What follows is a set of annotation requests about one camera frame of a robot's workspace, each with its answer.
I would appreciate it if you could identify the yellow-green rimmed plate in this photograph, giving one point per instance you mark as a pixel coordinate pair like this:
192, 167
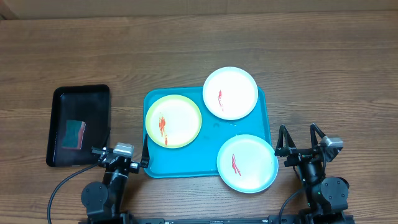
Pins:
173, 121

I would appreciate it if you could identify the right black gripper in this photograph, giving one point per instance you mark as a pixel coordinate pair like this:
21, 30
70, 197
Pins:
300, 155

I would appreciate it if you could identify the green and pink sponge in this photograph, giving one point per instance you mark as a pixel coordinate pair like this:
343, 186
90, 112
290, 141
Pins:
74, 133

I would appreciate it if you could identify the teal plastic tray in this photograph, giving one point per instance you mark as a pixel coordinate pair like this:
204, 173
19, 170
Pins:
199, 157

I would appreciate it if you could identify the light blue plate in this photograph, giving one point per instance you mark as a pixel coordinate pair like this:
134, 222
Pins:
247, 164

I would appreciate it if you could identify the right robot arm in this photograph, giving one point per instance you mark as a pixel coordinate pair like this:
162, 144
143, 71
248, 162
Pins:
327, 197

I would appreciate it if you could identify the white plate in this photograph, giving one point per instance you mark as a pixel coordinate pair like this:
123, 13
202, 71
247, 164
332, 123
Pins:
230, 93

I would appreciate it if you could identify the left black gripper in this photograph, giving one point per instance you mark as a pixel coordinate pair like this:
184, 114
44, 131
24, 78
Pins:
133, 167

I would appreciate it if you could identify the black plastic tray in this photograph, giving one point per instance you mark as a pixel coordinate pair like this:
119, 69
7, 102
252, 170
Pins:
89, 103

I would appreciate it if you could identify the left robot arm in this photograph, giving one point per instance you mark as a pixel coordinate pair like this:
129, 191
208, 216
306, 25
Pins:
103, 200

